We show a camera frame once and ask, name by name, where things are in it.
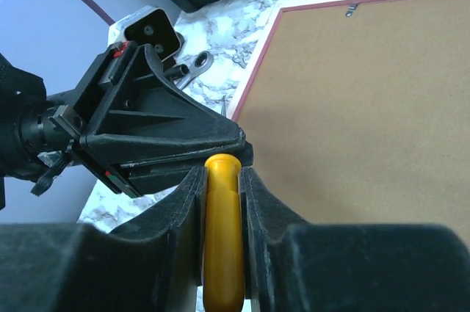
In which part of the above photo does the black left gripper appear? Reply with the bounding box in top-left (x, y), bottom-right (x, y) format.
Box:
top-left (65, 42), bottom-right (253, 197)

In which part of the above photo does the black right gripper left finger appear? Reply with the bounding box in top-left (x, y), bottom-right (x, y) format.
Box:
top-left (1, 167), bottom-right (207, 311)

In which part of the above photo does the yellow handled screwdriver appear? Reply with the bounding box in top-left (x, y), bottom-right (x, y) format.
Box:
top-left (203, 154), bottom-right (245, 311)

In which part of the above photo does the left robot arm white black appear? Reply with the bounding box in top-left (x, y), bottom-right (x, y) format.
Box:
top-left (1, 42), bottom-right (253, 197)

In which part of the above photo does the silver ratchet wrench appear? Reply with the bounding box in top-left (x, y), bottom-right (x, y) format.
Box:
top-left (176, 51), bottom-right (214, 90)

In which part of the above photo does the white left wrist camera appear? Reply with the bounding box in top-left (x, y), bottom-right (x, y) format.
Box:
top-left (107, 5), bottom-right (182, 62)

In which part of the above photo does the pink picture frame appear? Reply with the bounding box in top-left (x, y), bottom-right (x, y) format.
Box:
top-left (235, 0), bottom-right (469, 235)

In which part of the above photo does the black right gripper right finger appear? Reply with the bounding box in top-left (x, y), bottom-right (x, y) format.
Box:
top-left (239, 167), bottom-right (469, 311)

